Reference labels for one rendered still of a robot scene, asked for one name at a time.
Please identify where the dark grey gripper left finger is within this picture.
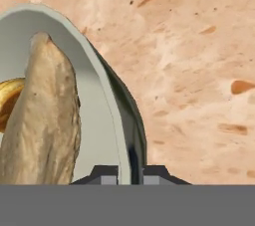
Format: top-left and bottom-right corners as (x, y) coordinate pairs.
(70, 164), (120, 186)

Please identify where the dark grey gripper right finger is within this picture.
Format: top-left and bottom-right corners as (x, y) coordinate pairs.
(142, 164), (192, 186)

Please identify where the pale grey bowl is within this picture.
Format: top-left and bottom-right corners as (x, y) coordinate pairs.
(0, 2), (148, 186)

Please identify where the beige bread loaf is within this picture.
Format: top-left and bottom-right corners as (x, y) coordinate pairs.
(0, 31), (83, 186)

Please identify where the golden brown bread roll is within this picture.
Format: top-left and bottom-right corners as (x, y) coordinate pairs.
(0, 77), (27, 134)

